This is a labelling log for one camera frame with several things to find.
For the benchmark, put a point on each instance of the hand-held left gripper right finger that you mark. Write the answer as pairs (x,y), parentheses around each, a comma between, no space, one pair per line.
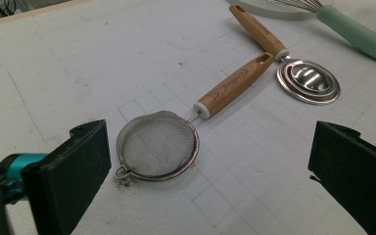
(355,173)

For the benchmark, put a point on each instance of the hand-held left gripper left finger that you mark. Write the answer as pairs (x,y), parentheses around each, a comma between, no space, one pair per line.
(68,173)

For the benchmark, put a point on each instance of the white grid mat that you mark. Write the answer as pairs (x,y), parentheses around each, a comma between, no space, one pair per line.
(78,71)

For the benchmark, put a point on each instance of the light wooden table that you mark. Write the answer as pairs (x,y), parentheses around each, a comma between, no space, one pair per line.
(13,20)

